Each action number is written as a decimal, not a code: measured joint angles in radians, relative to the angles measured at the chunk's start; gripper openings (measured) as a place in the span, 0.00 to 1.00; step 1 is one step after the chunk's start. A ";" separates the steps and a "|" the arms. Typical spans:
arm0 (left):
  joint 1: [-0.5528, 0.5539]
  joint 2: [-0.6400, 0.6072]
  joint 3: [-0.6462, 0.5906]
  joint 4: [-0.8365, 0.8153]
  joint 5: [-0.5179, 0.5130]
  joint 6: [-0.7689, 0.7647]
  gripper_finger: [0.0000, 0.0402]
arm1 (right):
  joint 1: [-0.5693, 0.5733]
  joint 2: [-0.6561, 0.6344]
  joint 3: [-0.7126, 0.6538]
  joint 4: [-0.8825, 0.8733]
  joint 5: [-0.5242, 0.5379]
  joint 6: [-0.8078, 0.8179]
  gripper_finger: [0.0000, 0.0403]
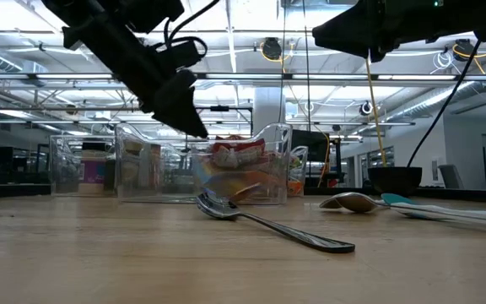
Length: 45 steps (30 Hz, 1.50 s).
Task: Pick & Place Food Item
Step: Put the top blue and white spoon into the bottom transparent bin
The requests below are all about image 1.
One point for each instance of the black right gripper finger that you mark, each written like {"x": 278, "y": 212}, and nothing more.
{"x": 352, "y": 29}

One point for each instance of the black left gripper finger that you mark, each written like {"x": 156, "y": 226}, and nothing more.
{"x": 177, "y": 105}

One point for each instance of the plain steel spoon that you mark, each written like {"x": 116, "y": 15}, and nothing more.
{"x": 222, "y": 209}

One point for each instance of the green-edged orange ramen packet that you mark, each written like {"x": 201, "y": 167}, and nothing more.
{"x": 295, "y": 188}

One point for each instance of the shiny silver spoon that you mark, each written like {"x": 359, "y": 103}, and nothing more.
{"x": 352, "y": 202}

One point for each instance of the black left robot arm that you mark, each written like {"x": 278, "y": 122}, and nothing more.
{"x": 112, "y": 12}

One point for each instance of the wide clear plastic bin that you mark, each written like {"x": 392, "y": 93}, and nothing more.
{"x": 300, "y": 169}
{"x": 163, "y": 186}

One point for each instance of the black-lid purple-label bottle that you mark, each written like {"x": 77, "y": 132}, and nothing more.
{"x": 93, "y": 171}

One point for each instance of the narrow clear plastic bin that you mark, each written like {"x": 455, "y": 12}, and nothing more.
{"x": 63, "y": 177}

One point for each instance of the grey office chair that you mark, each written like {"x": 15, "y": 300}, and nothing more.
{"x": 449, "y": 177}

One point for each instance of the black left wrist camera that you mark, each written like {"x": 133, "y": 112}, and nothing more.
{"x": 181, "y": 55}

